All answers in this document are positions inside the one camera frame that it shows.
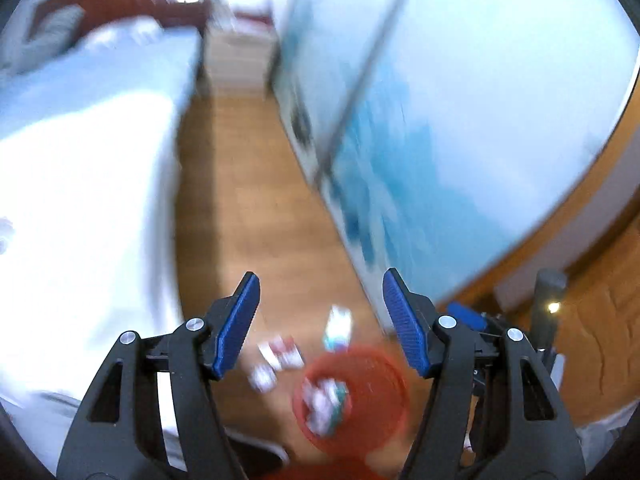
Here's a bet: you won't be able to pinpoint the person's grey clothing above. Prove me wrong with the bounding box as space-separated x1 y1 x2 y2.
574 401 635 480

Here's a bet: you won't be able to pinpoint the small white wrapper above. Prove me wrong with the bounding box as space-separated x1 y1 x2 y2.
250 365 277 393

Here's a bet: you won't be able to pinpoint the white bed cover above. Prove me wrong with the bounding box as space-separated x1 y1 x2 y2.
0 87 185 441

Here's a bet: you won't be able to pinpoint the white pillow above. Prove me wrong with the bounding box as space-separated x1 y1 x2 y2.
85 25 158 52

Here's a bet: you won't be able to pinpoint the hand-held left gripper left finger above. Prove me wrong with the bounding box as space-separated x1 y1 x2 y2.
56 271 261 480

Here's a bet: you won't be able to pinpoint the floral sliding door wardrobe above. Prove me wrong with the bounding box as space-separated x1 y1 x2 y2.
272 0 640 308

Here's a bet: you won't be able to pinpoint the grey pillow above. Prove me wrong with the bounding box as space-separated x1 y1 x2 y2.
27 7 85 58

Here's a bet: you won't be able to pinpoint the red mesh waste basket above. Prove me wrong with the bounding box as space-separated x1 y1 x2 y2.
292 344 412 455

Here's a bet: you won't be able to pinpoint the cream nightstand with drawers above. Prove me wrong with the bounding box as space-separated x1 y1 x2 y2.
205 10 282 95

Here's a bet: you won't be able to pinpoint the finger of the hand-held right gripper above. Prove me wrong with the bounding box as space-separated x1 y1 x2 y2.
446 301 503 336

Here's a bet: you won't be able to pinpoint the crumpled white wrappers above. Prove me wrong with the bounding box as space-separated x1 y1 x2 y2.
301 377 352 436

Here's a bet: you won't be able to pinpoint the bed with blue sheet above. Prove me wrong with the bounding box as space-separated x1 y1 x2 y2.
0 24 208 441

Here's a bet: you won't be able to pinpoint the red white packet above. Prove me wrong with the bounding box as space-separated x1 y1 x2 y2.
257 337 305 371

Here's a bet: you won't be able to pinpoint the white teal carton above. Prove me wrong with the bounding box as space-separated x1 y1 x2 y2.
322 306 353 351

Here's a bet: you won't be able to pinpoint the red box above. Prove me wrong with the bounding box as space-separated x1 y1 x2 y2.
231 6 277 30

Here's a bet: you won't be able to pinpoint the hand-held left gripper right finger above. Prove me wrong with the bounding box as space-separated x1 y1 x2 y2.
382 268 587 480

